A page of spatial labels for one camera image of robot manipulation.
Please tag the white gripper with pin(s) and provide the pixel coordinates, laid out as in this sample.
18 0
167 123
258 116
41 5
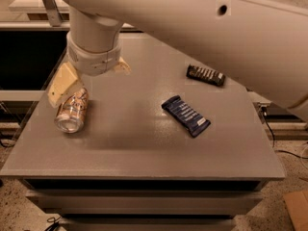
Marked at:
93 63

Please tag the orange soda can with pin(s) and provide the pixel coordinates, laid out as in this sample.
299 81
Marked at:
71 114

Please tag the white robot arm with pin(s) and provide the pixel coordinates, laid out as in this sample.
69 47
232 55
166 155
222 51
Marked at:
261 44

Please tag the grey table cabinet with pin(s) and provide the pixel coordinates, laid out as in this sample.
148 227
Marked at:
135 164

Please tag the blue snack bar wrapper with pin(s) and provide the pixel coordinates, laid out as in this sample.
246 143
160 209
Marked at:
194 122

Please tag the dark brown snack bar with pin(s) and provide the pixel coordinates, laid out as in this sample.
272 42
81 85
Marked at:
205 75

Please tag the cardboard box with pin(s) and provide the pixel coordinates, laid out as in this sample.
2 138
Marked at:
297 206

